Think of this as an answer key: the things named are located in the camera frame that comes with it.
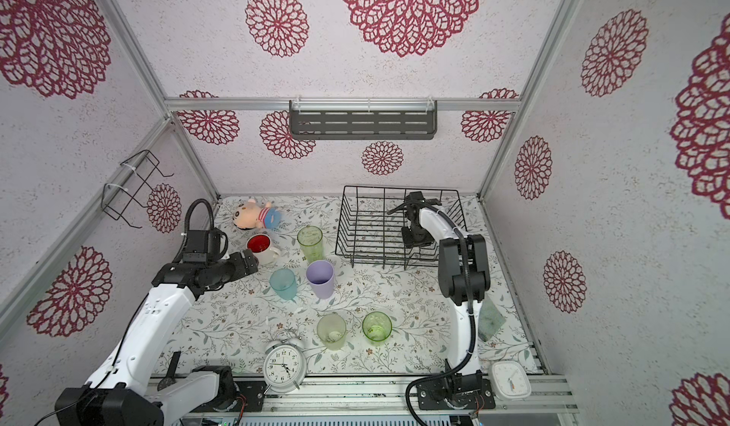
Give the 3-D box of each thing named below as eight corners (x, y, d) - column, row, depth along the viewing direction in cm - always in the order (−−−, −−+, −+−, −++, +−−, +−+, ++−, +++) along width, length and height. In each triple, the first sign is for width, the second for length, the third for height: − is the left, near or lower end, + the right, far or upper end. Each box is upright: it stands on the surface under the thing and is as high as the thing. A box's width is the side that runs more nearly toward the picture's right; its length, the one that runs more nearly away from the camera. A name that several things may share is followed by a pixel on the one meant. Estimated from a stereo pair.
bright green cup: (374, 347, 84) (375, 338, 77) (361, 329, 87) (361, 319, 80) (391, 333, 86) (394, 323, 79) (378, 316, 90) (379, 305, 83)
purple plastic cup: (310, 303, 93) (304, 285, 83) (313, 279, 98) (308, 260, 88) (333, 303, 93) (329, 285, 83) (334, 279, 98) (331, 260, 88)
